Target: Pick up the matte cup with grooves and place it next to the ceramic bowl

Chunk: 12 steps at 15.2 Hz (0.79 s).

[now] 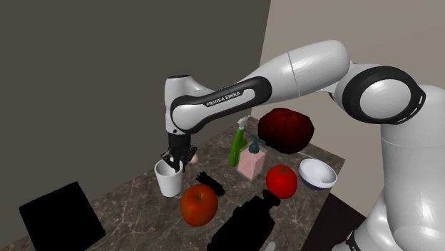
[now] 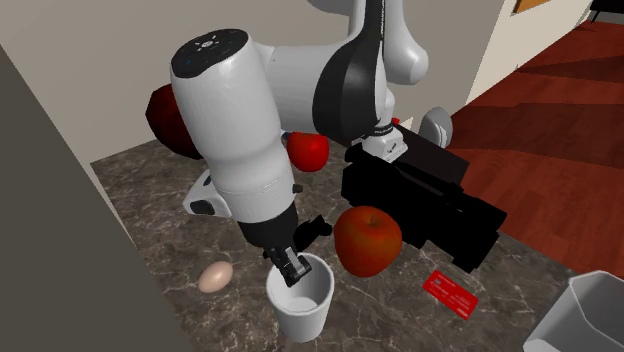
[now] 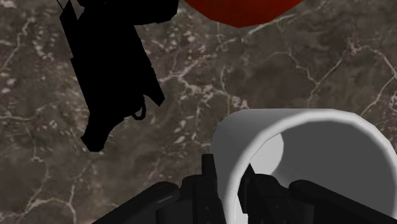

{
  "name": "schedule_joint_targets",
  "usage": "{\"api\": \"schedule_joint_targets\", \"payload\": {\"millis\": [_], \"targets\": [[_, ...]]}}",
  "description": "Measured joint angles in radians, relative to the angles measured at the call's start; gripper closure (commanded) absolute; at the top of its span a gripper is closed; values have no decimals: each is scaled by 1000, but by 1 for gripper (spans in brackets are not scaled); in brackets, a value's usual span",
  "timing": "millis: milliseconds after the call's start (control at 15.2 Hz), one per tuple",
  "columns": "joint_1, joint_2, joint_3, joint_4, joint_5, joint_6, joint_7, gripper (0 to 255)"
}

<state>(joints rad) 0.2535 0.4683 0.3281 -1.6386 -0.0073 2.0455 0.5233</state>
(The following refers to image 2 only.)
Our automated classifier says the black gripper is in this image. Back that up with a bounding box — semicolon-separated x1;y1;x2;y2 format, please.
236;201;334;289

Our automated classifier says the large red apple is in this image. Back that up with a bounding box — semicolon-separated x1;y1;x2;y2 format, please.
332;205;404;279

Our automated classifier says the white cup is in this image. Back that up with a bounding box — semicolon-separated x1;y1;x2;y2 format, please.
264;251;337;344

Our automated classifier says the beige egg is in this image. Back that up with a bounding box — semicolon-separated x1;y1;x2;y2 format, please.
197;260;235;295

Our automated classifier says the small red apple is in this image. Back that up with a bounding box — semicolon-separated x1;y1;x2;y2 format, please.
285;131;331;174

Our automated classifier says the red card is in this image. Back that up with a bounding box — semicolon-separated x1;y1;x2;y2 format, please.
421;269;480;321

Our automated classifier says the grey round object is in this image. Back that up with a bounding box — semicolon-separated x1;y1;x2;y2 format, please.
417;106;455;150

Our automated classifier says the dark red round object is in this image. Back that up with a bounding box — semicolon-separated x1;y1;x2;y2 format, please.
144;83;205;162

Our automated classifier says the white container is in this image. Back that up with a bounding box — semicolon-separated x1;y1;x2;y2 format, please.
521;269;624;352

